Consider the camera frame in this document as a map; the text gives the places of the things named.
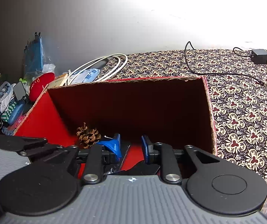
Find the red cardboard box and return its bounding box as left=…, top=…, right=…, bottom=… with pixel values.
left=13, top=75, right=218, bottom=175

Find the brown pine cone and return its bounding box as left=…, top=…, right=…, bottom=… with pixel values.
left=76, top=123, right=102, bottom=149

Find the pile of folded clothes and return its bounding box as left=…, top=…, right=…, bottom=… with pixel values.
left=0, top=73, right=20, bottom=136

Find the blue glasses case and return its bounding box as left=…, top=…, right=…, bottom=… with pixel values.
left=7, top=101, right=25, bottom=125

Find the grey phone case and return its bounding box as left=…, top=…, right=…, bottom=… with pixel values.
left=13, top=81, right=27, bottom=101

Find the yellow illustrated book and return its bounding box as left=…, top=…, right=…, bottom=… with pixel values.
left=47, top=73, right=69, bottom=89

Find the red plush cushion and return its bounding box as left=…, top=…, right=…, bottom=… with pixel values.
left=29, top=72, right=55, bottom=102

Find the floral patterned table cloth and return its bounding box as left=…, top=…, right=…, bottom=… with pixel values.
left=99, top=49, right=267, bottom=222

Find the blue clipboard folder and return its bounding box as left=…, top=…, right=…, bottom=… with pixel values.
left=23, top=32, right=43, bottom=75

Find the black power adapter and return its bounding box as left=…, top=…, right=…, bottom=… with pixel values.
left=250, top=49, right=267, bottom=64

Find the white coiled cable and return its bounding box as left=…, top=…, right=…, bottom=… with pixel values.
left=67, top=52, right=128, bottom=85

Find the black thin cable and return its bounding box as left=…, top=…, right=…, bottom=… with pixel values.
left=184, top=40, right=266, bottom=85

